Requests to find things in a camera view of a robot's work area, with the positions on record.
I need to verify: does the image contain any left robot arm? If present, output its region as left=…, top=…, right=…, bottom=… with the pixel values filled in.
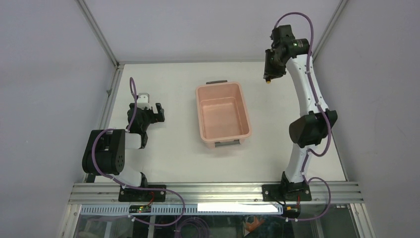
left=82, top=103, right=165, bottom=201

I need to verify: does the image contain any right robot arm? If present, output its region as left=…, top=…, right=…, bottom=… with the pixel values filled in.
left=262, top=25, right=338, bottom=201

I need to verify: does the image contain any pink plastic bin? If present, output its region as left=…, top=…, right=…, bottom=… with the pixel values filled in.
left=195, top=80, right=252, bottom=148

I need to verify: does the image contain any orange object under table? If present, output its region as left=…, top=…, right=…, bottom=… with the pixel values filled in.
left=244, top=215, right=265, bottom=233

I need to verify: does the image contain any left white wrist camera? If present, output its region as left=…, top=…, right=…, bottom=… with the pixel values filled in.
left=136, top=93, right=152, bottom=110

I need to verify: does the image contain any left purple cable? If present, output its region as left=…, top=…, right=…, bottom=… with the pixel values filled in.
left=91, top=77, right=186, bottom=227

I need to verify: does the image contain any purple cable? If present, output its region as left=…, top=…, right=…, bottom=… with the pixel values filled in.
left=91, top=77, right=186, bottom=227
left=274, top=12, right=332, bottom=222

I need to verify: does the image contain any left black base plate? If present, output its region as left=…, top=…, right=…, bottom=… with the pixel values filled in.
left=118, top=184, right=166, bottom=202

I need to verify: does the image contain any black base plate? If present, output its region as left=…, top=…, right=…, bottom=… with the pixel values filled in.
left=118, top=184, right=166, bottom=202
left=262, top=183, right=312, bottom=202

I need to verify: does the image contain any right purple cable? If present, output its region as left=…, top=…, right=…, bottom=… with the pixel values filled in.
left=274, top=12, right=332, bottom=222

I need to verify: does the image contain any aluminium mounting rail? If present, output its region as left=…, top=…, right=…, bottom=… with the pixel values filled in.
left=68, top=181, right=364, bottom=205

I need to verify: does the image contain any coiled purple cable below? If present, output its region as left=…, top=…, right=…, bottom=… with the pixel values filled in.
left=175, top=217, right=210, bottom=238

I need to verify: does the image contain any white slotted cable duct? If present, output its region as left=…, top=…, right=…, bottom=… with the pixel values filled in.
left=80, top=203, right=283, bottom=216

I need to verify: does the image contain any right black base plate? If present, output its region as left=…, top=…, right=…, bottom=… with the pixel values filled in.
left=262, top=183, right=312, bottom=202

